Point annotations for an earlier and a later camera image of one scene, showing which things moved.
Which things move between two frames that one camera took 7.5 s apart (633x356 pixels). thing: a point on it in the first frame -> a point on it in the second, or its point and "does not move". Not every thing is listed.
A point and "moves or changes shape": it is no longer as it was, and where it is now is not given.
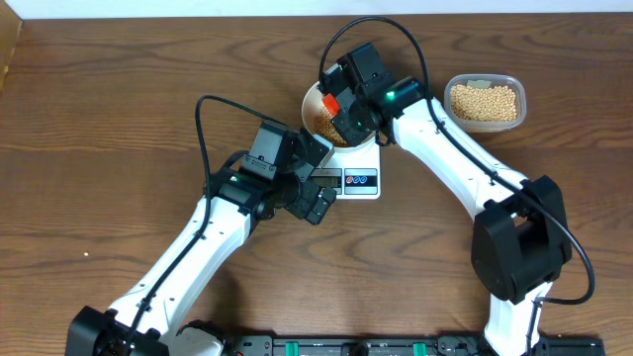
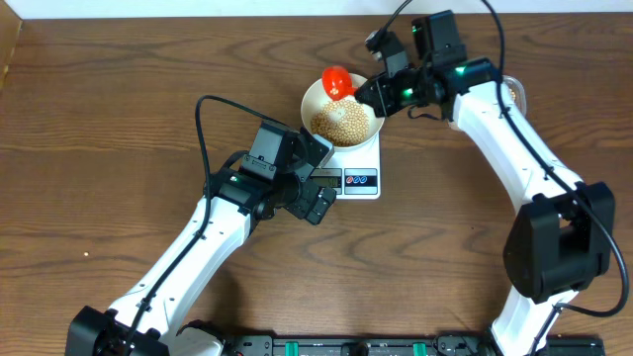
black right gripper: x=350 y=134 -> x=383 y=105
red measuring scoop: x=331 y=104 moves or changes shape
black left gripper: x=300 y=207 does not move
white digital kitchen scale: x=353 y=175 does not move
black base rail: x=399 y=345 does not move
